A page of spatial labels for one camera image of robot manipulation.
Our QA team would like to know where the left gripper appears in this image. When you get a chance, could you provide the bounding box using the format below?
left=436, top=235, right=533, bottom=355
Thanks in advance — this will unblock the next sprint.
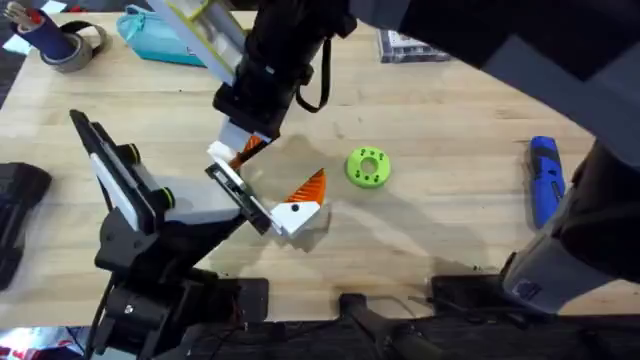
left=149, top=140, right=329, bottom=240

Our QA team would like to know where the navy pen holder with pens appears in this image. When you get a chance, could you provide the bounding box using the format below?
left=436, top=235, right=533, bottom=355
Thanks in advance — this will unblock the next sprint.
left=1, top=0, right=77, bottom=62

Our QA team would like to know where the right wrist upright plate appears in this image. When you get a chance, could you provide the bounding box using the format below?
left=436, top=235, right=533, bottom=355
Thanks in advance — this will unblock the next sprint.
left=147, top=0, right=240, bottom=87

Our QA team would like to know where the wrist upright plate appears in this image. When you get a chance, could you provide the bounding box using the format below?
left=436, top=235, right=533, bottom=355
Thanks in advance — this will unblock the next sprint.
left=68, top=108, right=170, bottom=234
left=147, top=0, right=240, bottom=87

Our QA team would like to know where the green disc with holes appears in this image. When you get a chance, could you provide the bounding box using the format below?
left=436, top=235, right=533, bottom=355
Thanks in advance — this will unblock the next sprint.
left=344, top=145, right=393, bottom=190

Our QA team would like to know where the teal soft bag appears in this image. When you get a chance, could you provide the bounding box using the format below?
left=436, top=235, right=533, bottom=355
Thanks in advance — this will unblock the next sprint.
left=115, top=4, right=207, bottom=69

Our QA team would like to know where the left wrist upright plate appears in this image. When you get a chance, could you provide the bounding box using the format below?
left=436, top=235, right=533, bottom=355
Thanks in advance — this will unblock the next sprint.
left=68, top=108, right=170, bottom=234

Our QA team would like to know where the grey tape roll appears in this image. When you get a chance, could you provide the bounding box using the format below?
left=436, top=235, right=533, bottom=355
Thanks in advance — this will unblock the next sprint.
left=39, top=20, right=109, bottom=74

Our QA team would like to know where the black case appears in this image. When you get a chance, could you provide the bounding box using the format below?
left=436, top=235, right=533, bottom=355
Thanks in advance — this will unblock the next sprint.
left=0, top=161, right=53, bottom=292

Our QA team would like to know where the black looped cable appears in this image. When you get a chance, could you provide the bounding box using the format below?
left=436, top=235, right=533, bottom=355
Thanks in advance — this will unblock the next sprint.
left=294, top=36, right=334, bottom=114

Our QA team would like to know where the black stand post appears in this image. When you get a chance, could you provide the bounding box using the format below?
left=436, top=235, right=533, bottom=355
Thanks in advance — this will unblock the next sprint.
left=338, top=292, right=447, bottom=360

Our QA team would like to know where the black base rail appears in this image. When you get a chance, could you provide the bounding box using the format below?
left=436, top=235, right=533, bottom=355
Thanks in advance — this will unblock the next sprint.
left=164, top=273, right=640, bottom=360

